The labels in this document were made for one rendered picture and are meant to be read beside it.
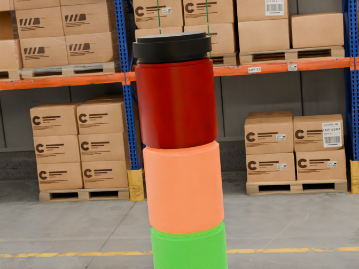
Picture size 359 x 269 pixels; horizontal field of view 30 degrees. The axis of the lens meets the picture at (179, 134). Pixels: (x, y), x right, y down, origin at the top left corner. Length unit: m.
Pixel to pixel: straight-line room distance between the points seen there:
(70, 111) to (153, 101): 8.11
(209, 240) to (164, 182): 0.05
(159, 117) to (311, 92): 8.96
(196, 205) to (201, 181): 0.02
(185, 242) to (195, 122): 0.08
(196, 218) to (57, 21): 7.98
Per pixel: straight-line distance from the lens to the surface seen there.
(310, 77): 9.33
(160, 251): 0.44
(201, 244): 0.43
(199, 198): 0.42
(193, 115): 0.41
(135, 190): 8.38
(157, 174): 0.42
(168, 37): 0.41
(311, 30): 7.97
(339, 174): 8.27
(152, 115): 0.41
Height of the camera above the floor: 2.36
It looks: 11 degrees down
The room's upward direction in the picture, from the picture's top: 5 degrees counter-clockwise
